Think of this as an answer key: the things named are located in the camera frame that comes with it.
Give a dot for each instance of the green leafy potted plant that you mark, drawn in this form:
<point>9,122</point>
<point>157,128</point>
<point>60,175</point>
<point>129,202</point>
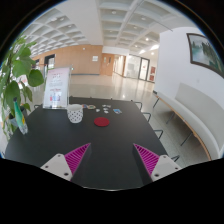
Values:
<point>17,75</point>

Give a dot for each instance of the acrylic sign stand poster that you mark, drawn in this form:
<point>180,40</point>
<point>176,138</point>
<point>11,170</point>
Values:
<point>56,88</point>

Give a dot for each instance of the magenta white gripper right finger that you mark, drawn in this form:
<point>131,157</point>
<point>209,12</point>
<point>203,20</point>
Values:
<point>156,166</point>

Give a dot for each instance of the white long bench sofa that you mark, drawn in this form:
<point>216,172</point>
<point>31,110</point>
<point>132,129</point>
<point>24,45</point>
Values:
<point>202,114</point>

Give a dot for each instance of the white polka dot mug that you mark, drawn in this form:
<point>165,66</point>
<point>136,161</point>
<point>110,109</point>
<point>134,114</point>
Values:
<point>75,113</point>

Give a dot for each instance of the small blue card sticker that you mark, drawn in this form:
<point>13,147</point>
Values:
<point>117,111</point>

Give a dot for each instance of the framed landscape painting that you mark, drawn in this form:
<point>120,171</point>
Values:
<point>203,54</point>

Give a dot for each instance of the small colourful badge left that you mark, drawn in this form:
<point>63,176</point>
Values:
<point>85,106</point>

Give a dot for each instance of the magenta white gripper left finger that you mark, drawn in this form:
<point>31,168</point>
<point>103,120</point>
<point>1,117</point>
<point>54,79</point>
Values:
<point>67,165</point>

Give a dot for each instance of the small white round badge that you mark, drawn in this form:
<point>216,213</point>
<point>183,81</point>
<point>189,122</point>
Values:
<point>106,106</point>

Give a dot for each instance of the green glass water bottle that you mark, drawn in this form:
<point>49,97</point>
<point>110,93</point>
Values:
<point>20,119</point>

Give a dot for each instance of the red round coaster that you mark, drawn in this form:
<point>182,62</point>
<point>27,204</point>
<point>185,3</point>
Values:
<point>101,122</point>

